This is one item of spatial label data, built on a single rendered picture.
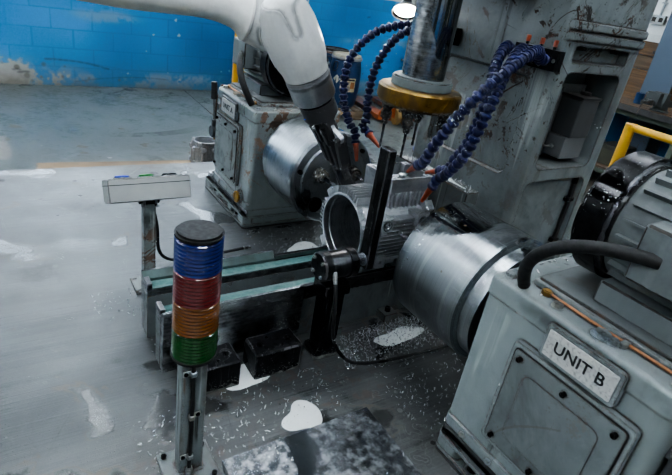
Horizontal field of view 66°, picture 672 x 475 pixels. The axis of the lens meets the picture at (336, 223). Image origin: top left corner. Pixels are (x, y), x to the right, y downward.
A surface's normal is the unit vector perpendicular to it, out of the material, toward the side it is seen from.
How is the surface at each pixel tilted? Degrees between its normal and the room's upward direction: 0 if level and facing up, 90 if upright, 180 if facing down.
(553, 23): 90
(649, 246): 90
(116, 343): 0
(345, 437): 0
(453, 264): 58
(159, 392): 0
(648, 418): 90
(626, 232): 86
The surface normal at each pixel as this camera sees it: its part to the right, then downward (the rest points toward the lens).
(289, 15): 0.20, 0.32
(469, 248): -0.41, -0.62
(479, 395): -0.84, 0.11
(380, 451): 0.15, -0.89
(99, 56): 0.51, 0.44
